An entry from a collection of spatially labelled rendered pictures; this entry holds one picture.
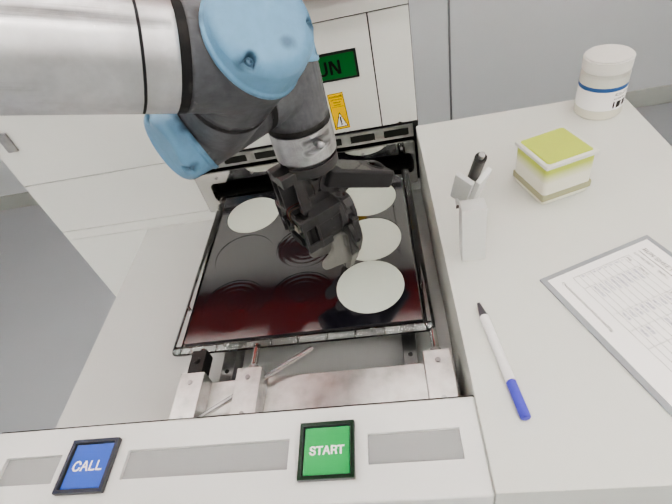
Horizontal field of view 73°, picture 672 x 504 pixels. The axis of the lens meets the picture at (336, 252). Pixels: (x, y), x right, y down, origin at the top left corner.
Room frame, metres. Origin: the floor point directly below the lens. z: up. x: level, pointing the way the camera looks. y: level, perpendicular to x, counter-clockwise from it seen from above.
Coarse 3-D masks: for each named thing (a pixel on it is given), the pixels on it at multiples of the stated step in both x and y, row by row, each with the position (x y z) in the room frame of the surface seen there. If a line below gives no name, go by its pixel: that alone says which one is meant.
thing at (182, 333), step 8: (224, 200) 0.76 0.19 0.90; (216, 216) 0.71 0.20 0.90; (216, 224) 0.69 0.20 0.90; (216, 232) 0.67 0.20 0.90; (208, 240) 0.65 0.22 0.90; (208, 248) 0.63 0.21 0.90; (208, 256) 0.61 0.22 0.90; (200, 264) 0.59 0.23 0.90; (200, 272) 0.57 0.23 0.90; (200, 280) 0.55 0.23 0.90; (192, 288) 0.54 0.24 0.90; (200, 288) 0.54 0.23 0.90; (192, 296) 0.52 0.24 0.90; (192, 304) 0.50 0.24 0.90; (184, 312) 0.49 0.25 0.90; (192, 312) 0.49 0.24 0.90; (184, 320) 0.47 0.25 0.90; (184, 328) 0.46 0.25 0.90; (184, 336) 0.45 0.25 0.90; (176, 344) 0.43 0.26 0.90
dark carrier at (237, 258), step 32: (224, 224) 0.68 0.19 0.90; (224, 256) 0.60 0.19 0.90; (256, 256) 0.57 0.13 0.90; (288, 256) 0.55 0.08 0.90; (320, 256) 0.53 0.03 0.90; (224, 288) 0.52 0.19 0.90; (256, 288) 0.50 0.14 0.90; (288, 288) 0.48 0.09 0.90; (320, 288) 0.47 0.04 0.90; (416, 288) 0.41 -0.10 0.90; (192, 320) 0.47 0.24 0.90; (224, 320) 0.45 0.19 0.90; (256, 320) 0.44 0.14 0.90; (288, 320) 0.42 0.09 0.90; (320, 320) 0.41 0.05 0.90; (352, 320) 0.39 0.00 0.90; (384, 320) 0.38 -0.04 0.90; (416, 320) 0.36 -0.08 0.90
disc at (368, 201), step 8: (352, 192) 0.67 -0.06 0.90; (360, 192) 0.67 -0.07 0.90; (368, 192) 0.66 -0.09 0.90; (376, 192) 0.66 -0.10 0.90; (384, 192) 0.65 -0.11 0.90; (392, 192) 0.64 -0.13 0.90; (360, 200) 0.65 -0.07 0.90; (368, 200) 0.64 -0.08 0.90; (376, 200) 0.63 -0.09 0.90; (384, 200) 0.63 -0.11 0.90; (392, 200) 0.62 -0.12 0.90; (360, 208) 0.62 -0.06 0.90; (368, 208) 0.62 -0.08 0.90; (376, 208) 0.61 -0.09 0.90; (384, 208) 0.61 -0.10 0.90
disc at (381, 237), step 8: (360, 224) 0.58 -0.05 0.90; (368, 224) 0.58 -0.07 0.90; (376, 224) 0.57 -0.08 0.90; (384, 224) 0.57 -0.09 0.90; (392, 224) 0.56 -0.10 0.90; (368, 232) 0.56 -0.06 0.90; (376, 232) 0.55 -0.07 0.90; (384, 232) 0.55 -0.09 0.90; (392, 232) 0.54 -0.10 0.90; (400, 232) 0.54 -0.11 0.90; (368, 240) 0.54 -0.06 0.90; (376, 240) 0.53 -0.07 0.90; (384, 240) 0.53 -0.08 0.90; (392, 240) 0.52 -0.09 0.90; (400, 240) 0.52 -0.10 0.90; (368, 248) 0.52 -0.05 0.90; (376, 248) 0.52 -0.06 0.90; (384, 248) 0.51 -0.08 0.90; (392, 248) 0.51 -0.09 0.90; (360, 256) 0.51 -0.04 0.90; (368, 256) 0.50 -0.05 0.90; (376, 256) 0.50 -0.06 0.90; (384, 256) 0.49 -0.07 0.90
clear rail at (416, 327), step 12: (396, 324) 0.36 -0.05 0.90; (408, 324) 0.36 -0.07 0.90; (420, 324) 0.35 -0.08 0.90; (432, 324) 0.35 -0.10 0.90; (288, 336) 0.39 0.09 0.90; (300, 336) 0.38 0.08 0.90; (312, 336) 0.38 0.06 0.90; (324, 336) 0.37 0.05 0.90; (336, 336) 0.37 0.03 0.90; (348, 336) 0.37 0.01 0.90; (360, 336) 0.36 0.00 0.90; (372, 336) 0.36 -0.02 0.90; (180, 348) 0.42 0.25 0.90; (192, 348) 0.42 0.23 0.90; (204, 348) 0.41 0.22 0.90; (216, 348) 0.41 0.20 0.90; (228, 348) 0.40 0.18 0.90; (240, 348) 0.40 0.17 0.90; (252, 348) 0.39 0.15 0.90
